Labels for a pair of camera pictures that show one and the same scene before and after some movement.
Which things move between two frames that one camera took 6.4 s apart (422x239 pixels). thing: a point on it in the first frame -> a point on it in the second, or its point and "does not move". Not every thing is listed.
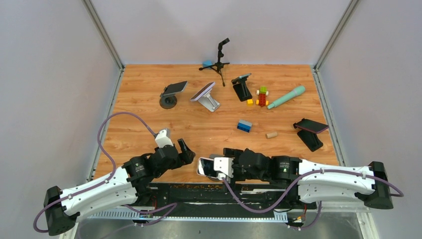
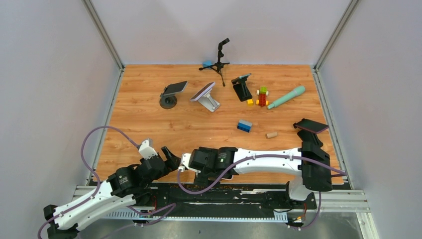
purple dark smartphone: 312,126 does not move
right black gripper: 231,153 -> 202,178
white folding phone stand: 209,102 does not move
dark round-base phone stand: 167,101 does not move
